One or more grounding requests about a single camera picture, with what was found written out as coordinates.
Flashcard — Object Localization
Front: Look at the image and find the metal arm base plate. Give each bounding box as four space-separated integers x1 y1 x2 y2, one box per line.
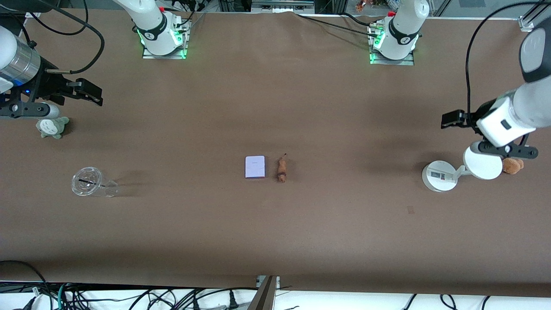
142 16 189 60
369 22 415 66

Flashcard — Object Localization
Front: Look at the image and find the clear plastic cup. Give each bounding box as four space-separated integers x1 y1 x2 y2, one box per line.
71 167 118 198

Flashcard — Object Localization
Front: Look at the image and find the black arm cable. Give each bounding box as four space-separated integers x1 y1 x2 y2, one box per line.
24 0 105 74
465 0 551 130

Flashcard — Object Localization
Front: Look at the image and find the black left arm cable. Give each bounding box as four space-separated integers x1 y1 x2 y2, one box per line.
465 0 551 130

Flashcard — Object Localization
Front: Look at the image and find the lavender small box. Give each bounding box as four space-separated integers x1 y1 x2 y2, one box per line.
245 155 266 179

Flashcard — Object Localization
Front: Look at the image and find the brown lion statue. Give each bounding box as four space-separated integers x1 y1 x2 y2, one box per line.
276 153 289 184

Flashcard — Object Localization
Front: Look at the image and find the brown plush keychain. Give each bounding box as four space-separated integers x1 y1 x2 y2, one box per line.
502 158 525 175

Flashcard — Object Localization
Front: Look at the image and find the aluminium frame corner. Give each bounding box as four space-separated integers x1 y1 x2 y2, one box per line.
518 0 551 31

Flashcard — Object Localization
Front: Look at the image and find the grey plush toy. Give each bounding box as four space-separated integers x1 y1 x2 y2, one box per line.
36 116 70 140

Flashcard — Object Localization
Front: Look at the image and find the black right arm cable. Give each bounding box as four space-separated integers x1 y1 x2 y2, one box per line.
24 0 105 74

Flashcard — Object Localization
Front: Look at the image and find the silver metal box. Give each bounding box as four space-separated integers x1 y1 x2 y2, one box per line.
251 0 315 13

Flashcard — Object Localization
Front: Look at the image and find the metal frame post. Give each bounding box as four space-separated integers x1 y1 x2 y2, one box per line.
247 276 281 310

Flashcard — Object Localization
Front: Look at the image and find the black looped floor cable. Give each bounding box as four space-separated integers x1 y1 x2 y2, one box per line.
0 260 52 310

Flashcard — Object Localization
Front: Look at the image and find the black cable on tabletop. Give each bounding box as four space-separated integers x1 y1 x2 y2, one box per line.
297 14 375 33

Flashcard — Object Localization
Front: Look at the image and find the white round-head desk lamp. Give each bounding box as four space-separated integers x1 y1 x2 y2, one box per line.
421 146 503 192

